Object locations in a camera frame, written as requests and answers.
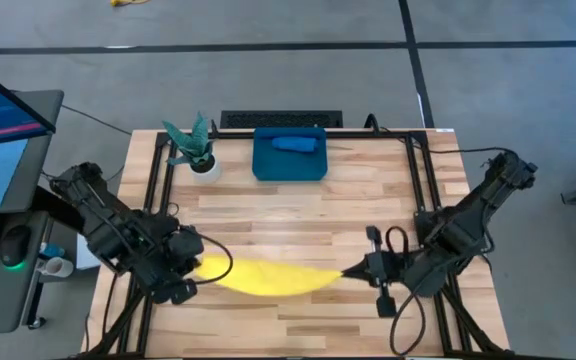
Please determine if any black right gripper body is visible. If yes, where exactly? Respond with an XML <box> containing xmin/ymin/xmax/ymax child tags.
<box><xmin>365</xmin><ymin>225</ymin><xmax>412</xmax><ymax>320</ymax></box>

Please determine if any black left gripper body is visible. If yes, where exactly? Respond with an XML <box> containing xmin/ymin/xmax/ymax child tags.
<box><xmin>130</xmin><ymin>224</ymin><xmax>205</xmax><ymax>306</ymax></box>

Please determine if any yellow microfiber towel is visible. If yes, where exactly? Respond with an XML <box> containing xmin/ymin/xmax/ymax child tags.
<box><xmin>192</xmin><ymin>253</ymin><xmax>344</xmax><ymax>298</ymax></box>

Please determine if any blue microfiber towel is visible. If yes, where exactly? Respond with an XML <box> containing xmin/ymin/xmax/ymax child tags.
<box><xmin>270</xmin><ymin>135</ymin><xmax>319</xmax><ymax>154</ymax></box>

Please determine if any blue plastic basket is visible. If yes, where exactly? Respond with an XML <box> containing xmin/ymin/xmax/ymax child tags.
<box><xmin>251</xmin><ymin>126</ymin><xmax>329</xmax><ymax>183</ymax></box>

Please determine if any white box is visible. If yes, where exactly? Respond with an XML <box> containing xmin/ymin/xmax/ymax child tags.
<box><xmin>75</xmin><ymin>234</ymin><xmax>103</xmax><ymax>271</ymax></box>

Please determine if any green plant in white pot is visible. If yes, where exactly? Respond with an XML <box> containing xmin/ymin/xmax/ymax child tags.
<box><xmin>161</xmin><ymin>111</ymin><xmax>223</xmax><ymax>185</ymax></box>

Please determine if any white cup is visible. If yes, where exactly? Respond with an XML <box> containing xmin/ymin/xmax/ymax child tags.
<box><xmin>36</xmin><ymin>255</ymin><xmax>75</xmax><ymax>279</ymax></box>

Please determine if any teal bottle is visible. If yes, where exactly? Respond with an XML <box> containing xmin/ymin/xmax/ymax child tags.
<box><xmin>40</xmin><ymin>242</ymin><xmax>67</xmax><ymax>260</ymax></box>

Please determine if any black computer mouse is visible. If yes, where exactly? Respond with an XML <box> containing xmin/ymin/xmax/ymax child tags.
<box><xmin>0</xmin><ymin>224</ymin><xmax>33</xmax><ymax>270</ymax></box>

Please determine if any black keyboard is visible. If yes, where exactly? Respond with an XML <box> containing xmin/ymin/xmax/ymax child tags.
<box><xmin>219</xmin><ymin>109</ymin><xmax>344</xmax><ymax>130</ymax></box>

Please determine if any black left camera cable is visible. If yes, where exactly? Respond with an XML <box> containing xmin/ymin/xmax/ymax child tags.
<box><xmin>187</xmin><ymin>230</ymin><xmax>235</xmax><ymax>287</ymax></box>

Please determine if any black camera cable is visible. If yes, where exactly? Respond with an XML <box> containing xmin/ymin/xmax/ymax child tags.
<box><xmin>187</xmin><ymin>230</ymin><xmax>235</xmax><ymax>287</ymax></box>
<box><xmin>384</xmin><ymin>224</ymin><xmax>428</xmax><ymax>357</ymax></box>

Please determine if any black right camera cable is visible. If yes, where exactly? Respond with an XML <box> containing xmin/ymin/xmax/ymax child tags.
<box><xmin>384</xmin><ymin>224</ymin><xmax>428</xmax><ymax>357</ymax></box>

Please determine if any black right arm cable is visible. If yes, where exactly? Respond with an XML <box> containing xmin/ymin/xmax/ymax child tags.
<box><xmin>365</xmin><ymin>112</ymin><xmax>519</xmax><ymax>156</ymax></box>

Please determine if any black metal table frame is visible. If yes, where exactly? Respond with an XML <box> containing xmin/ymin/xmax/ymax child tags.
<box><xmin>80</xmin><ymin>127</ymin><xmax>509</xmax><ymax>360</ymax></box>

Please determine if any thin black floor cable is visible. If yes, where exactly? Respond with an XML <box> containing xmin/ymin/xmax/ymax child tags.
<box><xmin>60</xmin><ymin>103</ymin><xmax>134</xmax><ymax>137</ymax></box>

